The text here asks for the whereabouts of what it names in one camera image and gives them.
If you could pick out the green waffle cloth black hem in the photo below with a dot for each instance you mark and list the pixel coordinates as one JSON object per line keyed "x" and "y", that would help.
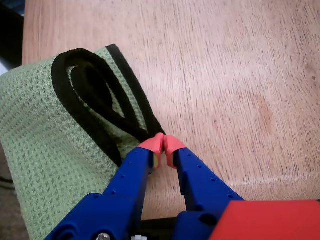
{"x": 37, "y": 125}

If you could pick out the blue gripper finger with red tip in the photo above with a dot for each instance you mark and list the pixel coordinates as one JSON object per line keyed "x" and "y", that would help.
{"x": 200, "y": 182}
{"x": 120, "y": 195}

